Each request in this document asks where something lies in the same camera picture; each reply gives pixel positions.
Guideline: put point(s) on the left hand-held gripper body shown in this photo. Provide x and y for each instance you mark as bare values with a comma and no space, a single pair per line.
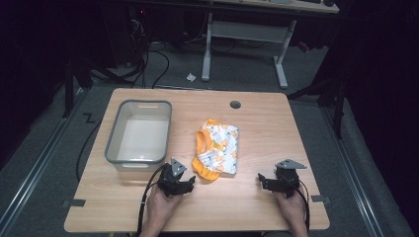
170,179

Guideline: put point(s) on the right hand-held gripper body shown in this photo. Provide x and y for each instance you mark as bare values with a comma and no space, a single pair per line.
287,177

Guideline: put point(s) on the person's left hand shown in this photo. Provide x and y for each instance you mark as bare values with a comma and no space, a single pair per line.
162,205

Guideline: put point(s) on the person's right hand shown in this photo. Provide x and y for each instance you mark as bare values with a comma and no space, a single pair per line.
291,209

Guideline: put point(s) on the black tape strip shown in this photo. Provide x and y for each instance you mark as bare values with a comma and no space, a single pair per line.
320,198
75,202

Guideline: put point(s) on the orange white printed baby garment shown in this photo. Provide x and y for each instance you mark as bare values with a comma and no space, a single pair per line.
219,148

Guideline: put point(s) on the white plastic basin grey rim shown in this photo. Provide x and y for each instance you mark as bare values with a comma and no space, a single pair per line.
141,135

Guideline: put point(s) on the black metal stand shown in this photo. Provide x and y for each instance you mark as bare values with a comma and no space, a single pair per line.
70,85
336,98

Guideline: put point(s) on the crumpled white paper scrap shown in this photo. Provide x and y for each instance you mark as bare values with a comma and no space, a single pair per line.
191,77

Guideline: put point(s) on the grey metal floor rail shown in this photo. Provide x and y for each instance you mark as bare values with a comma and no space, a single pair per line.
36,168
354,177

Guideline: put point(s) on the white metal frame desk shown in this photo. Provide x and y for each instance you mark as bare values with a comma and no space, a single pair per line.
247,31

